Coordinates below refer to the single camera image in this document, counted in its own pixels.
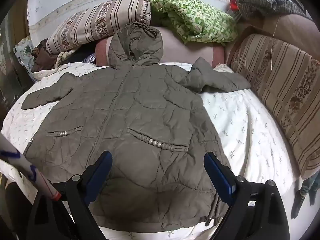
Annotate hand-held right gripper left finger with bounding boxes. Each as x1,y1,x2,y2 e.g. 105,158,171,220
27,151,113,240

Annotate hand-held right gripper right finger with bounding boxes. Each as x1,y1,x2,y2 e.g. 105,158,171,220
204,152,290,240

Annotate olive quilted hooded jacket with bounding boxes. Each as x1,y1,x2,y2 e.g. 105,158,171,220
21,22,252,227

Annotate dark clothes pile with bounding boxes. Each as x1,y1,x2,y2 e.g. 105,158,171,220
56,50,97,67

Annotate white leaf print bedsheet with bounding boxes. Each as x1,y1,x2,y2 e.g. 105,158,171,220
0,62,300,240

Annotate white tube with red band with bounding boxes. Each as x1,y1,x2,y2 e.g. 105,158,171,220
0,130,62,201

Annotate blue denim pants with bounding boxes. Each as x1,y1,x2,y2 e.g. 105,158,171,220
291,172,320,219

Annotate striped floral sofa cushion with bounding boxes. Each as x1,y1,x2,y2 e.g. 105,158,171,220
230,34,320,180

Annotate dark brown cloth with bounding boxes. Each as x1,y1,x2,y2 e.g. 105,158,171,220
31,39,59,73

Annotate dark wooden furniture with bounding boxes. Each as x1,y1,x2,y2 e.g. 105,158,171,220
0,12,33,120

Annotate pink cushion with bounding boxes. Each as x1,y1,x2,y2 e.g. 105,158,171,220
95,26,225,68

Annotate pale floral cloth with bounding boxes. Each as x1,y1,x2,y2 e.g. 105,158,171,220
14,36,35,73

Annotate striped floral pillow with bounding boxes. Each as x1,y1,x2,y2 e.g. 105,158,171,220
46,0,152,55

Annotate green patterned blanket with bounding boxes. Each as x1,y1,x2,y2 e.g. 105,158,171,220
146,0,238,46

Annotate brown sofa backrest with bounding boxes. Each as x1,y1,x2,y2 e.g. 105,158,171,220
225,12,320,65

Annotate red cloth item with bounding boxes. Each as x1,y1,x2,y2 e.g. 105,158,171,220
229,0,242,12

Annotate grey tweed cloth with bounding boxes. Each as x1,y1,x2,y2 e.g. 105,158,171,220
235,0,313,20

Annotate beige string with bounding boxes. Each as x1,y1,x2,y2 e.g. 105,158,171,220
270,17,280,68

